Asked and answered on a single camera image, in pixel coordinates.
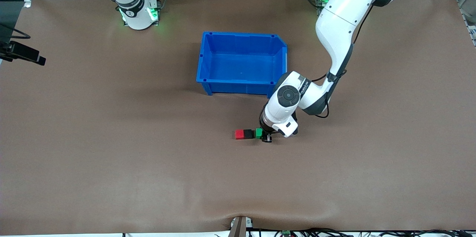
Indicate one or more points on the blue plastic storage bin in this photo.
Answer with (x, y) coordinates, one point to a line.
(241, 67)

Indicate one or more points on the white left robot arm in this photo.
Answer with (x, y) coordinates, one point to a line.
(338, 25)

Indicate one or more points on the metal table clamp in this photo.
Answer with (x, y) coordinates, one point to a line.
(240, 227)

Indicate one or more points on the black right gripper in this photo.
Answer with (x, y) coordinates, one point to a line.
(23, 51)

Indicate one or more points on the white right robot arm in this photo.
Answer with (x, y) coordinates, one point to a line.
(137, 17)

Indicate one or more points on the black cube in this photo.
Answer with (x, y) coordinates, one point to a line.
(248, 134)

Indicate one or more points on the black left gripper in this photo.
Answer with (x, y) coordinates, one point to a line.
(265, 133)

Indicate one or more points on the green cube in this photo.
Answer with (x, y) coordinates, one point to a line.
(259, 133)

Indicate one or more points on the red cube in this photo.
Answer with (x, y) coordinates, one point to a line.
(239, 134)

